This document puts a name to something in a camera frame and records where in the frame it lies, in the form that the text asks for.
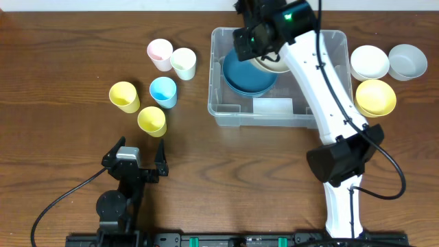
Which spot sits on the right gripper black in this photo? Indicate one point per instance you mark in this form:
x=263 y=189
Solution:
x=245 y=48

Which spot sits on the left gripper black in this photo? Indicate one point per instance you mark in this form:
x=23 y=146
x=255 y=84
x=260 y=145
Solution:
x=136 y=172

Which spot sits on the beige large bowl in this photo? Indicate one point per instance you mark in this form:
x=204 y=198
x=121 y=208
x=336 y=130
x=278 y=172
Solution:
x=271 y=62

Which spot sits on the dark blue large bowl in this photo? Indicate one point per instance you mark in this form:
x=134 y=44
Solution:
x=251 y=88

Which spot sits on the white small bowl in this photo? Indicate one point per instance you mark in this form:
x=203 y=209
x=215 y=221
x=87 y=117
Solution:
x=369 y=63

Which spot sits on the yellow small bowl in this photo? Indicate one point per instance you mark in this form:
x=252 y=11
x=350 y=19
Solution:
x=375 y=98

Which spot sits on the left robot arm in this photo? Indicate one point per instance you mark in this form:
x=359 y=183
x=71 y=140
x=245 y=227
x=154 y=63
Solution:
x=118 y=209

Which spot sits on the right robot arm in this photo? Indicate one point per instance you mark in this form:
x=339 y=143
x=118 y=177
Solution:
x=291 y=31

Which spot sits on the yellow cup near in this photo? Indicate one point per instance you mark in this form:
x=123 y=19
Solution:
x=152 y=120

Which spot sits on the yellow cup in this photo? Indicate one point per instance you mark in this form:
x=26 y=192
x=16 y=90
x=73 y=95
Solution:
x=124 y=96
x=152 y=120

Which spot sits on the yellow cup far left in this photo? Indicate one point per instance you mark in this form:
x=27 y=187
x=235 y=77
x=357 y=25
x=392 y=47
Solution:
x=124 y=96

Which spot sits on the clear plastic storage bin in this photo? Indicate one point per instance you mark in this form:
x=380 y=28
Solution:
x=240 y=113

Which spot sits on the blue cup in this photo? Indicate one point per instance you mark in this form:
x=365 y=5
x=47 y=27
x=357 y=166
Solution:
x=164 y=91

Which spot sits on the pale green cup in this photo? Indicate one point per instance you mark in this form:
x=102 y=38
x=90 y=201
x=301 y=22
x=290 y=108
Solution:
x=183 y=61

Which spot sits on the pink cup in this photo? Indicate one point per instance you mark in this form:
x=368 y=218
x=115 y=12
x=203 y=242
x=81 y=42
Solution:
x=160 y=51

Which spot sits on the grey small bowl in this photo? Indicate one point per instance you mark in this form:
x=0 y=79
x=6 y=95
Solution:
x=407 y=62

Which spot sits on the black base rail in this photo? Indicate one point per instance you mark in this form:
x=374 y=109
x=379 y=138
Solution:
x=177 y=240

